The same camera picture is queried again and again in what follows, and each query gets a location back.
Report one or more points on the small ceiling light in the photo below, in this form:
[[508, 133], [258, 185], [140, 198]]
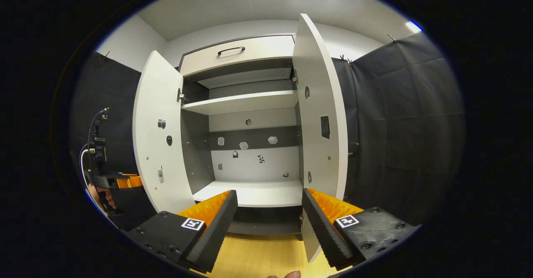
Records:
[[414, 26]]

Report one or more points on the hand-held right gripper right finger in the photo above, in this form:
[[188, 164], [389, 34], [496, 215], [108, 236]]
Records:
[[322, 236]]

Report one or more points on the beige double-door shoe cabinet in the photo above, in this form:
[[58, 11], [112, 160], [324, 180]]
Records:
[[254, 165]]

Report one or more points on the beige cabinet drawer front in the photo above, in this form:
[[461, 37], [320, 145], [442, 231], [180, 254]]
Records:
[[258, 53]]

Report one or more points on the beige cabinet door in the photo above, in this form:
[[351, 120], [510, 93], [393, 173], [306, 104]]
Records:
[[320, 103], [158, 103]]

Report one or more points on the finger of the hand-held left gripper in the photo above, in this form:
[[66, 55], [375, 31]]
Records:
[[130, 182], [125, 174]]

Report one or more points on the white cabinet shelf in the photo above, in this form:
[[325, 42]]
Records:
[[241, 103], [245, 79], [250, 192]]

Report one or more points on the black backdrop cloth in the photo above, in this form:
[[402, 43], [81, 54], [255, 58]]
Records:
[[408, 123]]

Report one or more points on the metal door hinge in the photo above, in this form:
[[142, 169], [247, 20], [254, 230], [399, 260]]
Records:
[[295, 76], [181, 96]]

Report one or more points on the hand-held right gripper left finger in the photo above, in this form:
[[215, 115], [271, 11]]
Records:
[[214, 236]]

